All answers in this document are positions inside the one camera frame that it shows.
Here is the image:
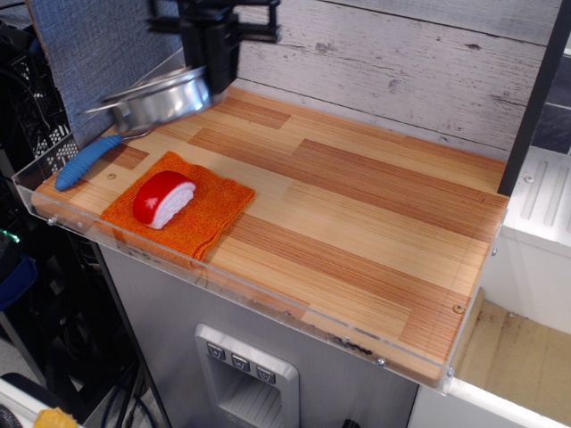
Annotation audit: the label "black vertical post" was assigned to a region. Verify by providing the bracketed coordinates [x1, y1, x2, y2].
[497, 0, 570, 196]

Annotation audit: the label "white toy sink unit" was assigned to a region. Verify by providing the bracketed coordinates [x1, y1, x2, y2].
[410, 147, 570, 427]

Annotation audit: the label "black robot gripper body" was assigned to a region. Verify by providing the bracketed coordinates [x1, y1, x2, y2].
[146, 1, 281, 43]

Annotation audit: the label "silver metal pot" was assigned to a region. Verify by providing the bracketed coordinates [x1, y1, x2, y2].
[86, 67, 227, 136]

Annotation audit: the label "blue handled kitchen utensil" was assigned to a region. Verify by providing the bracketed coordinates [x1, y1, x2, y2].
[54, 129, 151, 192]

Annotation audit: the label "orange knitted rag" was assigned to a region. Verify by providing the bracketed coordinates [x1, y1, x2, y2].
[96, 152, 255, 268]

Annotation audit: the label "black wire crate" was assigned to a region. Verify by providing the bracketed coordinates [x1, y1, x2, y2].
[1, 21, 70, 169]

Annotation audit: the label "blue fabric partition panel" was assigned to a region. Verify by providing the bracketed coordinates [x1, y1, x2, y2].
[27, 1, 183, 147]

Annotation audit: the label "clear acrylic table guard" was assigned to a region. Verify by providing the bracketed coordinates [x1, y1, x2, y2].
[13, 129, 508, 391]

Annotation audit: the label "silver toy fridge cabinet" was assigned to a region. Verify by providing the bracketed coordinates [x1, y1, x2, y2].
[103, 249, 418, 427]

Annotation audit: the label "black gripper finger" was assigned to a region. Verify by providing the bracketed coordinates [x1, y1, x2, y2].
[181, 26, 207, 69]
[205, 23, 240, 95]

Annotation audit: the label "red white sushi toy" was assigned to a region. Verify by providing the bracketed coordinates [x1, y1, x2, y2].
[132, 170, 196, 230]

